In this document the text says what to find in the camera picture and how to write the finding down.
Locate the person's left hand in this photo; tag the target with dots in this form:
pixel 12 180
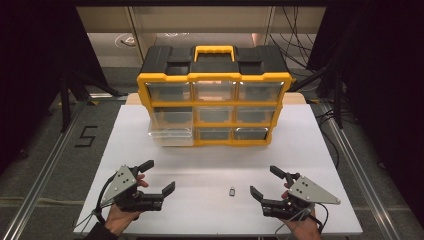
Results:
pixel 118 218

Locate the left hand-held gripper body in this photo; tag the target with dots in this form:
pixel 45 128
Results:
pixel 121 181

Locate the yellow black drawer organizer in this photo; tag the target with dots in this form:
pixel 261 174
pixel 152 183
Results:
pixel 213 66

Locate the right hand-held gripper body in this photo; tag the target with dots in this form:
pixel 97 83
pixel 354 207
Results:
pixel 308 191

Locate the person's right hand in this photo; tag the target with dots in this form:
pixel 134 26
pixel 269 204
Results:
pixel 305 228

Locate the aluminium floor rail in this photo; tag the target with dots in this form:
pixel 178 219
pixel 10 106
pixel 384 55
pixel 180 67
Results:
pixel 32 196
pixel 366 196

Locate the clear plastic drawer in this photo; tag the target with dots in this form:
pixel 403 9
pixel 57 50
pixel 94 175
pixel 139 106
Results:
pixel 170 137

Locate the dark curtain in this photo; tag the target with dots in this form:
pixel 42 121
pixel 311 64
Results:
pixel 383 83
pixel 26 66

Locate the small grey padlock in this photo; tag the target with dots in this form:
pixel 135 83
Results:
pixel 232 192

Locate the black tripod stand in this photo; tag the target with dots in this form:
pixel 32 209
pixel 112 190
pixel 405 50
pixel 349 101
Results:
pixel 65 106

